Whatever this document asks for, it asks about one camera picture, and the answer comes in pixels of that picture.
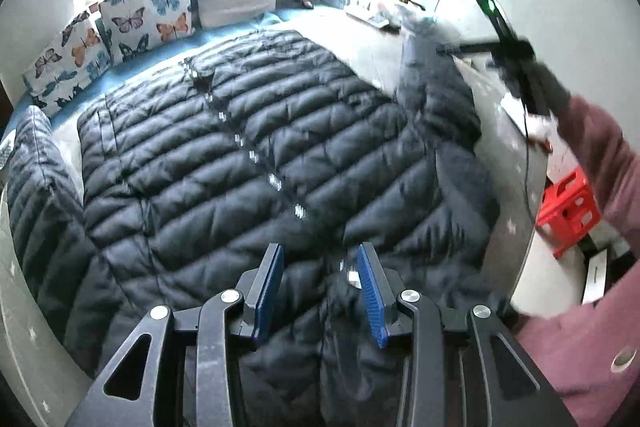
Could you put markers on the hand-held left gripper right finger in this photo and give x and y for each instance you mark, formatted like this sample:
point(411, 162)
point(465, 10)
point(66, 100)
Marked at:
point(372, 292)

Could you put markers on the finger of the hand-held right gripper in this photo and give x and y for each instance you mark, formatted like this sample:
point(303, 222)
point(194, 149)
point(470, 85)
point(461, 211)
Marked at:
point(465, 48)

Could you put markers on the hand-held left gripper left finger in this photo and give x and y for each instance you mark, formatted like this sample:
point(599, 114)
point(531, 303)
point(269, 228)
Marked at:
point(267, 292)

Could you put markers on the black puffer jacket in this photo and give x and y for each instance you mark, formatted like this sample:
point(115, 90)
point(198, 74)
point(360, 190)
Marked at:
point(225, 147)

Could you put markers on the person's right forearm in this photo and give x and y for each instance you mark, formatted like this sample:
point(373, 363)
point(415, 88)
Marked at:
point(605, 157)

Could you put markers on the grey star quilted bed cover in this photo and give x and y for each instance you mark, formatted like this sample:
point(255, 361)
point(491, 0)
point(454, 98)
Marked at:
point(370, 57)

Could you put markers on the red plastic crate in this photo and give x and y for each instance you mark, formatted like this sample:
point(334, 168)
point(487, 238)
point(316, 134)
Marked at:
point(567, 212)

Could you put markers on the white flat box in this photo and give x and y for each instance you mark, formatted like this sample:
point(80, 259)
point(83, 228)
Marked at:
point(596, 274)

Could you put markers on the butterfly print pillow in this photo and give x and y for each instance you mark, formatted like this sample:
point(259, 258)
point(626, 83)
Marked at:
point(65, 62)
point(145, 17)

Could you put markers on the white items by wall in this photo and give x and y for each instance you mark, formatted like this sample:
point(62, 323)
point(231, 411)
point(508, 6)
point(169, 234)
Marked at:
point(372, 12)

